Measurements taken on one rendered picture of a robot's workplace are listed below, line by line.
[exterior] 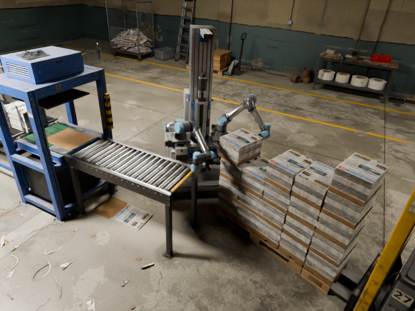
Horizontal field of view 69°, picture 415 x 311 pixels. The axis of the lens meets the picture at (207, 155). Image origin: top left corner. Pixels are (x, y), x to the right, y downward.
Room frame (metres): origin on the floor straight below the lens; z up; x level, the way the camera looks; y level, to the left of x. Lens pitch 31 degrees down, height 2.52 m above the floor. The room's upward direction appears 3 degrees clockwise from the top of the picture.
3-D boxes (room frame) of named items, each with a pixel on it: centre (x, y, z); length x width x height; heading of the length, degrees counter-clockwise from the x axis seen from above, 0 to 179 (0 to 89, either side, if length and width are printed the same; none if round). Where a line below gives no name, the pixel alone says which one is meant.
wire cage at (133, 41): (10.40, 2.71, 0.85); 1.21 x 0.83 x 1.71; 65
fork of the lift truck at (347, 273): (2.24, -1.17, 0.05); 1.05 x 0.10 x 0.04; 46
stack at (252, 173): (2.53, -0.70, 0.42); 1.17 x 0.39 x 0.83; 46
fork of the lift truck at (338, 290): (2.07, -1.01, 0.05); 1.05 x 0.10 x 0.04; 46
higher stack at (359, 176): (2.03, -1.22, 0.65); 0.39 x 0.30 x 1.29; 136
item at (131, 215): (2.69, 0.84, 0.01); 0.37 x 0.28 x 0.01; 65
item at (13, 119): (3.35, 2.24, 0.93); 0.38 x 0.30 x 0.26; 65
